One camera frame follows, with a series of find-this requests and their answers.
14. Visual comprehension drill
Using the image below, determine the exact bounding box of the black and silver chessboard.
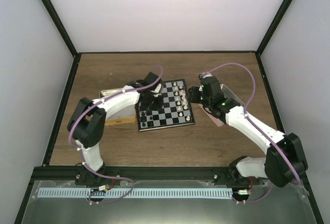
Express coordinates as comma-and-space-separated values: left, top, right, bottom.
137, 79, 195, 132

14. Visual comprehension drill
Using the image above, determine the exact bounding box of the gold metal tin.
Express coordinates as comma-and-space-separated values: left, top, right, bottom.
99, 88, 136, 126

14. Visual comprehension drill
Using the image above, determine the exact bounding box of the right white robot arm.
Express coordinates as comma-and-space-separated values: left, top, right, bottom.
188, 73, 308, 187

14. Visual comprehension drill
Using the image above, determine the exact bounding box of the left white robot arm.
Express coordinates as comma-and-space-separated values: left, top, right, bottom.
67, 72, 162, 185

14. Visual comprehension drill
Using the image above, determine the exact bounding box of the pink embossed metal tin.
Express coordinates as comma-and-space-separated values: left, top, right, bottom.
199, 84, 244, 127

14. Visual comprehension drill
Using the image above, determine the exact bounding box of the light blue slotted strip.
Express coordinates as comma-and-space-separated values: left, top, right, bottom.
37, 187, 233, 199

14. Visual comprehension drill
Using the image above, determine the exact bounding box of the metal sheet cover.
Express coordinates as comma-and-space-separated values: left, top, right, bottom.
18, 181, 316, 223

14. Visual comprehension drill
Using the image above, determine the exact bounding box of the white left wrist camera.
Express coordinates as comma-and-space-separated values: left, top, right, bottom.
151, 84, 163, 94

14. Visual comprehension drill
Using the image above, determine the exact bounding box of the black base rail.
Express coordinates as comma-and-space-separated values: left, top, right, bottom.
32, 166, 306, 186

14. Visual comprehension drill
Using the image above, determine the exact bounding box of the black enclosure frame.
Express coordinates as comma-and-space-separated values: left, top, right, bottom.
14, 0, 324, 224

